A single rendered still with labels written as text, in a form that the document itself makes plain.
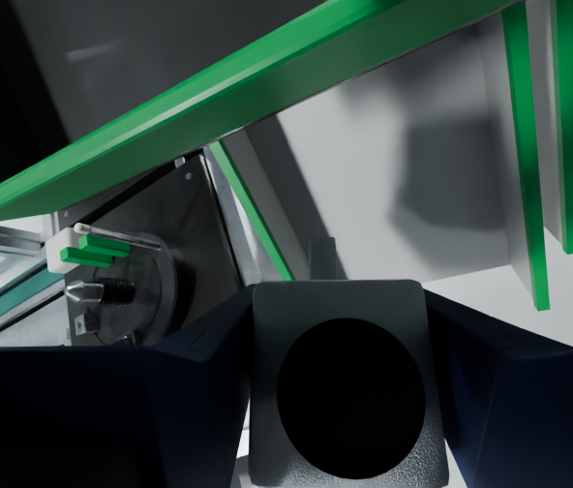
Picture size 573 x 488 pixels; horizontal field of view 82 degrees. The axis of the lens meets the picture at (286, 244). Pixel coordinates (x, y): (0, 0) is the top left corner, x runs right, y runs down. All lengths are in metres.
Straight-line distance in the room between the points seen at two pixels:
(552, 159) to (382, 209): 0.09
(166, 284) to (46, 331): 0.32
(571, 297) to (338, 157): 0.27
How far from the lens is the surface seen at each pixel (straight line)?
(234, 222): 0.35
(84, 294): 0.35
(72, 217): 0.53
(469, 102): 0.20
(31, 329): 0.67
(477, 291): 0.38
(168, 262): 0.35
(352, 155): 0.20
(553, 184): 0.22
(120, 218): 0.45
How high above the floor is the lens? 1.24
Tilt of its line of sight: 63 degrees down
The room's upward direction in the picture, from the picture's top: 66 degrees counter-clockwise
